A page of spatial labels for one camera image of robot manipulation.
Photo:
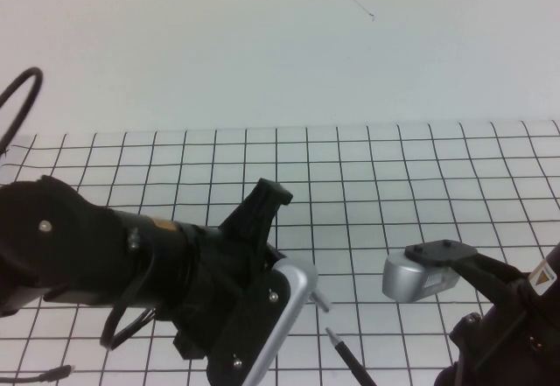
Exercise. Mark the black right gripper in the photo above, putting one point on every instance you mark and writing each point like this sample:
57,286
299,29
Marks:
516,346

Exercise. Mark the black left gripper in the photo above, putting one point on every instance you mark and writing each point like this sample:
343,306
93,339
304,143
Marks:
210,263

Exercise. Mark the translucent grey pen cap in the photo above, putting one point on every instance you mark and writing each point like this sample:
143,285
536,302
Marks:
321,300

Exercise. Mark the black pen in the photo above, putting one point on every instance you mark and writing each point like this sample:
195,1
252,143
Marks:
350,355

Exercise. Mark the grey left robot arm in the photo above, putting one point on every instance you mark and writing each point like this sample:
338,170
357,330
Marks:
57,246

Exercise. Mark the white black-grid paper mat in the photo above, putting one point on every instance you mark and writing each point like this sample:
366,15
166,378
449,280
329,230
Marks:
372,184

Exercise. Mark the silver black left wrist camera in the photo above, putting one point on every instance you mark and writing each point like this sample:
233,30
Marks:
258,316

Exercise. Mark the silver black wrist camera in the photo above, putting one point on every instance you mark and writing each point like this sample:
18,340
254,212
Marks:
415,278
258,316

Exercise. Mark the black right camera bracket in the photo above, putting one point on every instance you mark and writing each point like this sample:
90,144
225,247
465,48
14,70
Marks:
485,272

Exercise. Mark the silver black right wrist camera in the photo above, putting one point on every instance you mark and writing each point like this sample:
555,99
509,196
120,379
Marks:
415,278

